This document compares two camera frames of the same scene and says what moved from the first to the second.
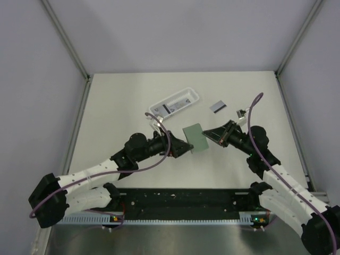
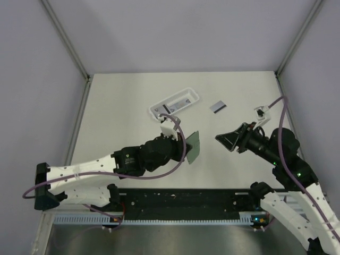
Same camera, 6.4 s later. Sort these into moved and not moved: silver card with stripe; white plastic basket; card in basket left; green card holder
Moved: green card holder
Not moved: silver card with stripe; white plastic basket; card in basket left
